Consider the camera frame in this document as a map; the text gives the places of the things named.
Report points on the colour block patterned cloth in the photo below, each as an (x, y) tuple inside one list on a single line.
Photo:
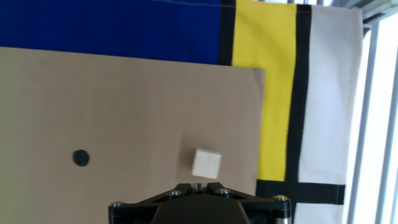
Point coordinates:
[(264, 93)]

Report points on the small pale wooden block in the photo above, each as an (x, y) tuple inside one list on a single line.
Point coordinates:
[(206, 165)]

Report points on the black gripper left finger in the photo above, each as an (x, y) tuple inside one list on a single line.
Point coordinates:
[(140, 211)]

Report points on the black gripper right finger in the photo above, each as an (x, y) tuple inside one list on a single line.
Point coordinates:
[(267, 211)]

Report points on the brown cardboard sheet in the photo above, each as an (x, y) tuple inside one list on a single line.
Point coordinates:
[(109, 124)]

